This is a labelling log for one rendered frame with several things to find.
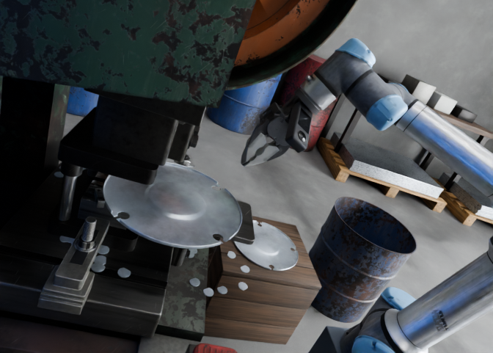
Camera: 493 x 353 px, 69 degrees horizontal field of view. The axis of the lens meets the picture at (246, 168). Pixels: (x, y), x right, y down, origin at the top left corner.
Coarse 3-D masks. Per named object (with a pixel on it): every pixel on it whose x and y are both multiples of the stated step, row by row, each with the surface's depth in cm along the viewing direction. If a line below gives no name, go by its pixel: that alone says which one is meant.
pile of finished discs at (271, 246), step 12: (264, 228) 156; (276, 228) 159; (264, 240) 148; (276, 240) 152; (288, 240) 155; (252, 252) 139; (264, 252) 141; (276, 252) 144; (288, 252) 147; (264, 264) 135; (276, 264) 138; (288, 264) 141
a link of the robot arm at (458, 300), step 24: (480, 264) 67; (432, 288) 75; (456, 288) 69; (480, 288) 66; (384, 312) 82; (408, 312) 76; (432, 312) 71; (456, 312) 69; (480, 312) 67; (360, 336) 80; (384, 336) 77; (408, 336) 75; (432, 336) 72
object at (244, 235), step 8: (248, 208) 82; (248, 216) 79; (248, 224) 77; (240, 232) 73; (248, 232) 74; (232, 240) 72; (240, 240) 72; (248, 240) 72; (176, 248) 74; (176, 256) 75; (184, 256) 76; (176, 264) 76
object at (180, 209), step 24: (168, 168) 85; (120, 192) 70; (144, 192) 73; (168, 192) 75; (192, 192) 78; (216, 192) 83; (144, 216) 66; (168, 216) 69; (192, 216) 71; (216, 216) 74; (240, 216) 78; (168, 240) 63; (192, 240) 65; (216, 240) 68
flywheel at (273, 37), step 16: (256, 0) 91; (272, 0) 91; (288, 0) 92; (304, 0) 89; (320, 0) 89; (256, 16) 93; (272, 16) 93; (288, 16) 90; (304, 16) 90; (256, 32) 92; (272, 32) 92; (288, 32) 92; (240, 48) 93; (256, 48) 93; (272, 48) 94; (240, 64) 95
